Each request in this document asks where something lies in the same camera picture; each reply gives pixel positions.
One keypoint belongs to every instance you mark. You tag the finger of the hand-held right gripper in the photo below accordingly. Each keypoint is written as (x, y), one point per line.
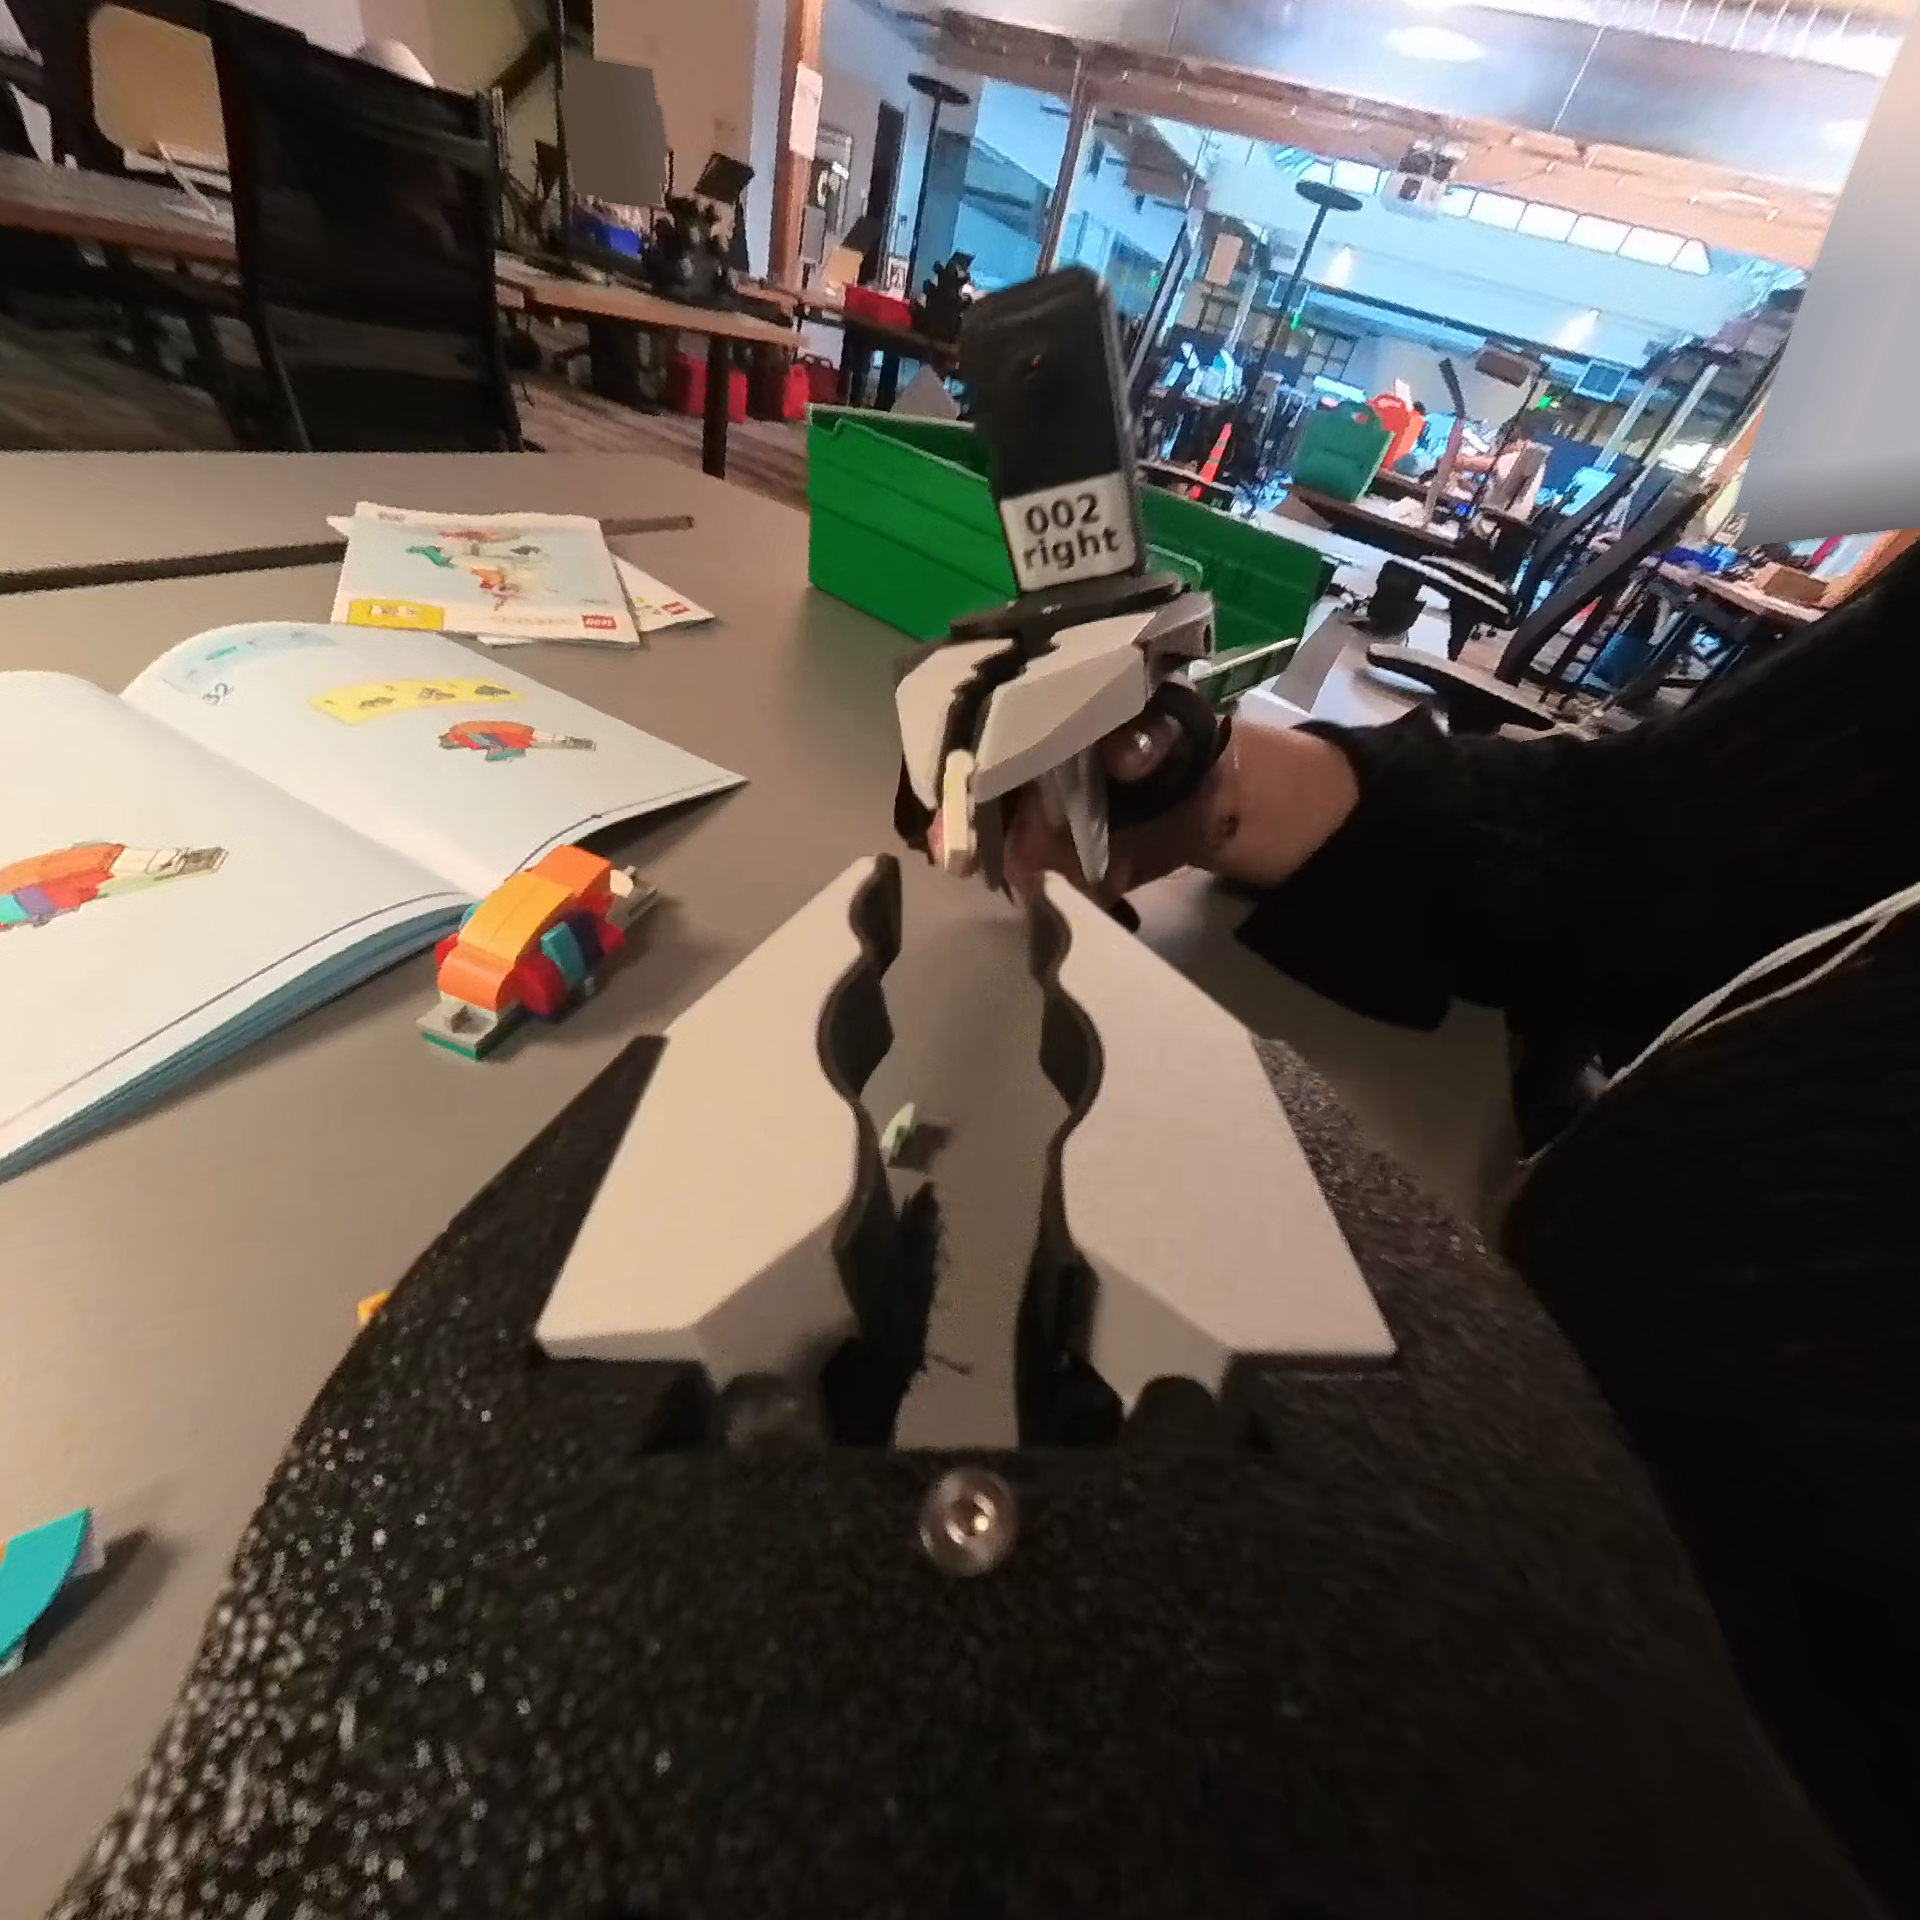
(1070, 699)
(939, 699)

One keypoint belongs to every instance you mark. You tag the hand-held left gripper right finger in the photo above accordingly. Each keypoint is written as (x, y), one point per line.
(1203, 1203)

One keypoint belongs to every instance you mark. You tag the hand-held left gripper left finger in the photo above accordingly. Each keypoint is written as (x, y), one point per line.
(705, 1203)

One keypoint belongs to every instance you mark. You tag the light green lego plate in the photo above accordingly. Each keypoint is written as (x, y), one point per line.
(900, 1137)

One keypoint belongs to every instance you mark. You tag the orange and red lego model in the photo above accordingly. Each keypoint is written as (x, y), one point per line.
(524, 933)

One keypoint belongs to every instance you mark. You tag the teal and white lego assembly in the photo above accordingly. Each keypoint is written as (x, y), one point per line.
(38, 1581)

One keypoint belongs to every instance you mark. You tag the person's right hand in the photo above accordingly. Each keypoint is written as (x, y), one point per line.
(1289, 811)

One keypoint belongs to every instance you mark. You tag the green plastic bin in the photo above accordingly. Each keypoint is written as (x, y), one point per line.
(882, 513)

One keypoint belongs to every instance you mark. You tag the red canister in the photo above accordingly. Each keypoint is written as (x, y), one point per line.
(689, 387)
(789, 395)

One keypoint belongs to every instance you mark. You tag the closed instruction leaflet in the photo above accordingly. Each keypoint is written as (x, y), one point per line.
(484, 577)
(669, 598)

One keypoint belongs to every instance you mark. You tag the distant green bin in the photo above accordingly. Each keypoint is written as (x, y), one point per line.
(1338, 458)

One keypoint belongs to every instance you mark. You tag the black floor lamp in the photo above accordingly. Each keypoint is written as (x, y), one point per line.
(1329, 192)
(939, 90)

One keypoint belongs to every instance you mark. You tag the wooden office desk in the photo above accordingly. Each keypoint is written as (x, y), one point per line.
(660, 309)
(106, 201)

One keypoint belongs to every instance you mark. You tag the ceiling projector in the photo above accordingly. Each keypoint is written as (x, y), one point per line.
(1426, 183)

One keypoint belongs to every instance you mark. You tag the black swivel chair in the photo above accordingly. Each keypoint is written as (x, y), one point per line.
(1576, 598)

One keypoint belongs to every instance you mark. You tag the open instruction booklet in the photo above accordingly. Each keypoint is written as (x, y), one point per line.
(297, 838)

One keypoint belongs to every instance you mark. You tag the person's black sweater torso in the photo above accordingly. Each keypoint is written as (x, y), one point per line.
(1769, 1351)

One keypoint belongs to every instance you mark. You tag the black mesh office chair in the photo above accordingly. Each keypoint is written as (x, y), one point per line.
(376, 225)

